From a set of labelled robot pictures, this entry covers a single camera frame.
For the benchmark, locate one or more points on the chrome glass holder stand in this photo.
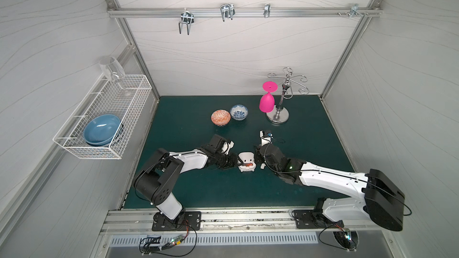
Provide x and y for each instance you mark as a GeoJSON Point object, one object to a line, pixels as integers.
{"type": "Point", "coordinates": [280, 115]}

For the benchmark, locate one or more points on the blue ceramic bowl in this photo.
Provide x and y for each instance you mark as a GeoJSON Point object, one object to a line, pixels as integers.
{"type": "Point", "coordinates": [102, 130]}

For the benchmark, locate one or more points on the white alarm clock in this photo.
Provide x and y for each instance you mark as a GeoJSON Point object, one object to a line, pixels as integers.
{"type": "Point", "coordinates": [246, 158]}

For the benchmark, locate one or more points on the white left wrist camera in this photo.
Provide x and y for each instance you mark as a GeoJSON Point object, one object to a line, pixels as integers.
{"type": "Point", "coordinates": [227, 147]}

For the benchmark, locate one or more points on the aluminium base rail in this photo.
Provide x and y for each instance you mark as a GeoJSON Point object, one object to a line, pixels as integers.
{"type": "Point", "coordinates": [213, 220]}

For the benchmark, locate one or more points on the pink wine glass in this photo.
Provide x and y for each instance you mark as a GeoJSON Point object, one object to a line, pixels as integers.
{"type": "Point", "coordinates": [267, 101]}

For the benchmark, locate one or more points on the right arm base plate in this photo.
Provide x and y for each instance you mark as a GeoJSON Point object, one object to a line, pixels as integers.
{"type": "Point", "coordinates": [309, 219]}

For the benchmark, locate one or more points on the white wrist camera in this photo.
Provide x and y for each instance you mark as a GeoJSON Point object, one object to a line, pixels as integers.
{"type": "Point", "coordinates": [266, 137]}
{"type": "Point", "coordinates": [227, 147]}

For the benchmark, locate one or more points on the small metal hook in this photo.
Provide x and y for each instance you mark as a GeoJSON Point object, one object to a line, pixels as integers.
{"type": "Point", "coordinates": [267, 10]}

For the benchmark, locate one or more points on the red patterned bowl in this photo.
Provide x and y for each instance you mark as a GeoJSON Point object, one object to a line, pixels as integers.
{"type": "Point", "coordinates": [220, 117]}

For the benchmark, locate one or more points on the metal hook centre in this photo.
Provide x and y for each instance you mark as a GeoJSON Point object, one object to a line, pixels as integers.
{"type": "Point", "coordinates": [227, 11]}

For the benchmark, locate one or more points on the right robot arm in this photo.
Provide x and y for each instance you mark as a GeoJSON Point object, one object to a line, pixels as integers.
{"type": "Point", "coordinates": [368, 196]}

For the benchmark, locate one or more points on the aluminium cross rail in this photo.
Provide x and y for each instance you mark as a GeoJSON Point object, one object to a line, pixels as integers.
{"type": "Point", "coordinates": [258, 12]}

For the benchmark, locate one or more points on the metal hook right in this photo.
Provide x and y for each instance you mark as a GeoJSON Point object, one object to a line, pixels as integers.
{"type": "Point", "coordinates": [354, 12]}

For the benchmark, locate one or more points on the blue white patterned bowl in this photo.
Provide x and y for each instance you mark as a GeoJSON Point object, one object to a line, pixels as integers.
{"type": "Point", "coordinates": [239, 112]}

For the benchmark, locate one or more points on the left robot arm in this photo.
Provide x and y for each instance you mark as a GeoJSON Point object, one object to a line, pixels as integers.
{"type": "Point", "coordinates": [158, 176]}

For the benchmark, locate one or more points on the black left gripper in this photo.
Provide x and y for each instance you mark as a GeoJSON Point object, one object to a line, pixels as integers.
{"type": "Point", "coordinates": [232, 159]}

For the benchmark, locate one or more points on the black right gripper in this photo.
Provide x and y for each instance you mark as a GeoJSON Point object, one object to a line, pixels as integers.
{"type": "Point", "coordinates": [260, 155]}

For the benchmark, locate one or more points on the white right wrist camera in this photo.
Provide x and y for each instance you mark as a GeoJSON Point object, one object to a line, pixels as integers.
{"type": "Point", "coordinates": [266, 137]}

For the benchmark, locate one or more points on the clear wine glass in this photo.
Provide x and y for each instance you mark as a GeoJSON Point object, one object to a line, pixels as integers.
{"type": "Point", "coordinates": [115, 73]}

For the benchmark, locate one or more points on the double metal hook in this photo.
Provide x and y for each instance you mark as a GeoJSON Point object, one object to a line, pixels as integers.
{"type": "Point", "coordinates": [186, 19]}

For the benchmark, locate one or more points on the white wire basket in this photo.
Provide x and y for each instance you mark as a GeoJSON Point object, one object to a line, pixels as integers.
{"type": "Point", "coordinates": [105, 97]}

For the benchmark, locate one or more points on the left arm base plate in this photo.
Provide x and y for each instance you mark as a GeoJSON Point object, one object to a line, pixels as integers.
{"type": "Point", "coordinates": [185, 219]}

